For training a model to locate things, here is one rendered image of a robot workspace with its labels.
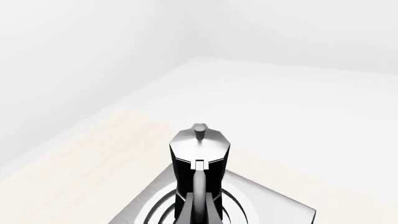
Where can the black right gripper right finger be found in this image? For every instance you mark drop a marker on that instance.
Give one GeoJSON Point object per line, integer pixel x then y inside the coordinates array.
{"type": "Point", "coordinates": [213, 212]}

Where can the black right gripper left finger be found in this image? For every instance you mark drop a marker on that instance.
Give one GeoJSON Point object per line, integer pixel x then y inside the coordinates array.
{"type": "Point", "coordinates": [186, 210]}

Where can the silver and black moka pot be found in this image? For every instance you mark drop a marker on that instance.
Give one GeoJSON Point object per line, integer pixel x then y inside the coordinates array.
{"type": "Point", "coordinates": [199, 149]}

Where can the flat black stove plate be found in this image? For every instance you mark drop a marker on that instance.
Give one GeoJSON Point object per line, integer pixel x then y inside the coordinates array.
{"type": "Point", "coordinates": [267, 203]}

